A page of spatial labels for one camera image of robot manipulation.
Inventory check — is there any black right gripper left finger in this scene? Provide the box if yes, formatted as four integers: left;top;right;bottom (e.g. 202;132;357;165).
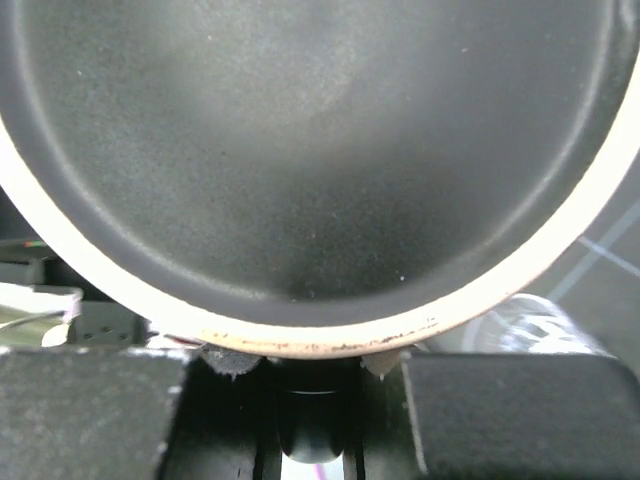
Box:
1;347;193;479

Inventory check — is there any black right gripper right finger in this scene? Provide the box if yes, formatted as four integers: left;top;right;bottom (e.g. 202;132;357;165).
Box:
402;354;639;479

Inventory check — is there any black mug with pink rim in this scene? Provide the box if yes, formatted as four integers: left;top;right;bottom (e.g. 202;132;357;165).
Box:
1;1;639;359

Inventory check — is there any clear plastic cup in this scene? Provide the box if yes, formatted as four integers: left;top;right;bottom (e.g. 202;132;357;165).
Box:
419;293;609;356

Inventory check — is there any black gridded table mat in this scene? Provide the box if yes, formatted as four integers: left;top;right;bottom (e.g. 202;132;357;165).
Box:
547;201;639;356

